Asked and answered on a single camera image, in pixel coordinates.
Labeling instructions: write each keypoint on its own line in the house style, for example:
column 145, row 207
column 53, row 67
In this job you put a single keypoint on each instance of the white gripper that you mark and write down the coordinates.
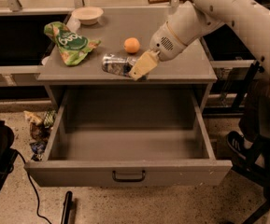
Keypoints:
column 166, row 46

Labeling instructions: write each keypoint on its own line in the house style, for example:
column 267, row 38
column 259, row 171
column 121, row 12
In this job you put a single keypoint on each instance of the silver blue redbull can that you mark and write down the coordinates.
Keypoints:
column 118, row 65

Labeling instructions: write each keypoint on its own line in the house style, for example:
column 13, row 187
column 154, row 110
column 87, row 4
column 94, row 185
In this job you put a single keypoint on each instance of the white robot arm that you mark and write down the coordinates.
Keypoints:
column 250, row 21

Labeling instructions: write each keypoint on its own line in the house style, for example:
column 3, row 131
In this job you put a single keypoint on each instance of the grey drawer cabinet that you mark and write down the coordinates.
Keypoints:
column 125, row 33

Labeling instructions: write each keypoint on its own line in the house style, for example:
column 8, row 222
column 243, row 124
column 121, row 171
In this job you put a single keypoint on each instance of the open grey top drawer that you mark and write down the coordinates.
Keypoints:
column 91, row 140

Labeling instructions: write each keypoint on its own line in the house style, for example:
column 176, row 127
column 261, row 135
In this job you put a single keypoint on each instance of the orange fruit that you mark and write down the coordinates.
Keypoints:
column 131, row 45

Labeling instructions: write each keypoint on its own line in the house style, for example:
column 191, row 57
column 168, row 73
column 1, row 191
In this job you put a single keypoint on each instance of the wooden stick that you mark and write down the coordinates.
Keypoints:
column 158, row 1

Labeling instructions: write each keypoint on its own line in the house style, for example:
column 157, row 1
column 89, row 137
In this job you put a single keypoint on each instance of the white bowl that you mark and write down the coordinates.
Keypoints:
column 88, row 15

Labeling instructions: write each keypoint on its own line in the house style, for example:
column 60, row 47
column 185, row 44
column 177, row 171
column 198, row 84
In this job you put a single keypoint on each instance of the green chip bag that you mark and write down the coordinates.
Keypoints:
column 73, row 47

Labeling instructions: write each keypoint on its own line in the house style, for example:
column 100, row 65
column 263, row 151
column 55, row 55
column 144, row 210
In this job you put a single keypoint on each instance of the black striped sneaker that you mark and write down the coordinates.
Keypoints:
column 235, row 142

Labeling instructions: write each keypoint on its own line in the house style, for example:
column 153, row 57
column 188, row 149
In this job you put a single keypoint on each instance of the pile of snack wrappers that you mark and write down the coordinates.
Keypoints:
column 40, row 129

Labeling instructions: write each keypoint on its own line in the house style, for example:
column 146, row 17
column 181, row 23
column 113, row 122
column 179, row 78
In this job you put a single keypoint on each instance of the person's dark trouser leg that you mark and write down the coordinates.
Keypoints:
column 257, row 106

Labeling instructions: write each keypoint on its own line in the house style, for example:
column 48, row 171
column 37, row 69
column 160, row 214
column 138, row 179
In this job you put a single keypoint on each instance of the black cylindrical floor object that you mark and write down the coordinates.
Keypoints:
column 67, row 207

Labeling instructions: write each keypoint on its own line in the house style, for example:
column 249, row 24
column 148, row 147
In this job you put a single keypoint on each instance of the black drawer handle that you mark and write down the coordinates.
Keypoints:
column 128, row 177

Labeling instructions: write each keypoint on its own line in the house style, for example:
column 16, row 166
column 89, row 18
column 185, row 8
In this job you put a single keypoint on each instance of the black chair frame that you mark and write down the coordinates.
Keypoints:
column 256, row 166

